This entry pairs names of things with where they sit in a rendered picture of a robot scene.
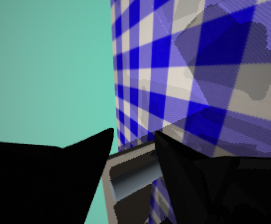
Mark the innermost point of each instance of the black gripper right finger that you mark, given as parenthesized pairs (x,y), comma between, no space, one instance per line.
(196,184)

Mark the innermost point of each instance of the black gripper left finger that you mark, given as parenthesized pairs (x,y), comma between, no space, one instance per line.
(71,174)

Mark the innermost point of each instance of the black flat rectangular panel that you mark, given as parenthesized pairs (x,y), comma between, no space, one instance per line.
(134,208)

